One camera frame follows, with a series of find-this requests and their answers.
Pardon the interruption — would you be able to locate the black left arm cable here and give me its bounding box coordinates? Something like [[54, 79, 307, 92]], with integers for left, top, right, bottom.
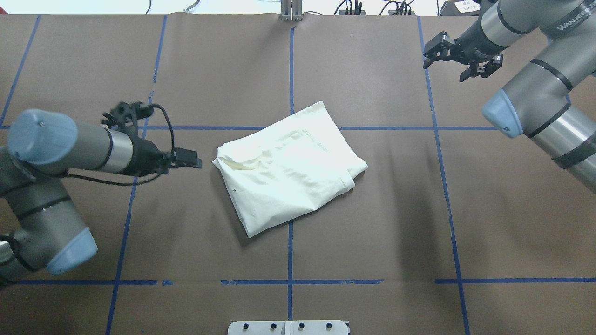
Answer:
[[65, 103, 177, 187]]

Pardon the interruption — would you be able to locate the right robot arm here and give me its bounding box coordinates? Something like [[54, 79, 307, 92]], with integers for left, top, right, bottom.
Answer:
[[423, 0, 596, 191]]

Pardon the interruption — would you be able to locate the grey top camera bracket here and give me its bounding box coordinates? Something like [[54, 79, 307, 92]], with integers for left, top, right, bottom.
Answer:
[[280, 0, 304, 22]]

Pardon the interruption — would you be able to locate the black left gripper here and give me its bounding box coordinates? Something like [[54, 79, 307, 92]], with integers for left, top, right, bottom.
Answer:
[[126, 137, 202, 176]]

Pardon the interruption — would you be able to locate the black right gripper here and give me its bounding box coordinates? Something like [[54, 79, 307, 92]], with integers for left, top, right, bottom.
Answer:
[[423, 23, 505, 70]]

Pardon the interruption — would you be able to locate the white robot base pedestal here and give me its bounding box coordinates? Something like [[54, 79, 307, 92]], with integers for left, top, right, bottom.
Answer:
[[226, 320, 351, 335]]

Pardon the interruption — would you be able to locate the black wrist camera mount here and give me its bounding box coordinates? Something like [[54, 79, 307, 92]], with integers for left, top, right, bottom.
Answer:
[[459, 53, 504, 82], [101, 102, 154, 138]]

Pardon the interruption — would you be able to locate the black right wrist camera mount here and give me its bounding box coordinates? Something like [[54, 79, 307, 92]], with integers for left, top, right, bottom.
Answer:
[[459, 53, 504, 82]]

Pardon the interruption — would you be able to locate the cream long-sleeve cat shirt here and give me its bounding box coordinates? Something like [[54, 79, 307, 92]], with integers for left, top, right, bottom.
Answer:
[[213, 101, 368, 238]]

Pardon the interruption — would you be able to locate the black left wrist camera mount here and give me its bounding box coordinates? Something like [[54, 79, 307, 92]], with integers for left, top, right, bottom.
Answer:
[[101, 102, 154, 138]]

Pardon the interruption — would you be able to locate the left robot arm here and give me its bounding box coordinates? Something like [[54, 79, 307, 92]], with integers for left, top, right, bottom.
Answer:
[[0, 102, 202, 288]]

